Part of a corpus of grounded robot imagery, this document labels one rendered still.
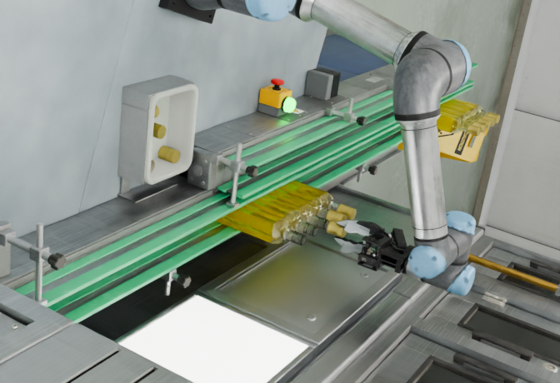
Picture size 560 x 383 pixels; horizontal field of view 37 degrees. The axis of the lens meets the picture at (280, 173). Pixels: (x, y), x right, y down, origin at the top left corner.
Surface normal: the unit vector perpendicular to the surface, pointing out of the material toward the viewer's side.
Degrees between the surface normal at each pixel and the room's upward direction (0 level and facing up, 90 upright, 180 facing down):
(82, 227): 90
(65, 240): 90
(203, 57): 0
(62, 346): 90
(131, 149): 90
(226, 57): 0
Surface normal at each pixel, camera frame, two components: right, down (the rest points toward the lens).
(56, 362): 0.13, -0.92
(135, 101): -0.52, 0.26
